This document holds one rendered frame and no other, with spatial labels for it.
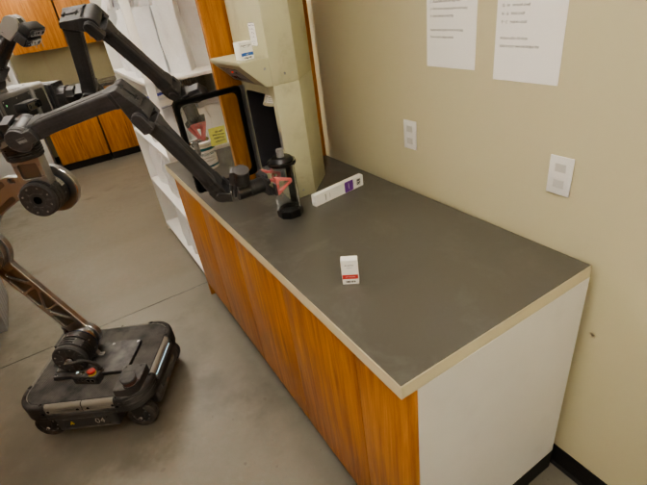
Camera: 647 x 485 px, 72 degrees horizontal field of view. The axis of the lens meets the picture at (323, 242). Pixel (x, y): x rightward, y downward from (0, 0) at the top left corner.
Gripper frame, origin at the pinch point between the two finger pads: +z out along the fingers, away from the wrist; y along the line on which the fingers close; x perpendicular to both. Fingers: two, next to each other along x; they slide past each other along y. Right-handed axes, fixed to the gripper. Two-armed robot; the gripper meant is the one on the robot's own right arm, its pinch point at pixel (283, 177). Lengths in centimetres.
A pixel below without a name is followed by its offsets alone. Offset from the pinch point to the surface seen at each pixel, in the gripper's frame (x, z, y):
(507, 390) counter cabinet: 44, 15, -93
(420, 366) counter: 16, -16, -91
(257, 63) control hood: -39.8, 2.3, 10.5
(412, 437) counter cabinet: 36, -20, -93
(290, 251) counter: 16.0, -13.9, -25.5
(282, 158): -8.1, -0.2, -2.2
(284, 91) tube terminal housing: -28.2, 11.1, 10.5
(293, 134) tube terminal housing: -11.6, 11.9, 10.5
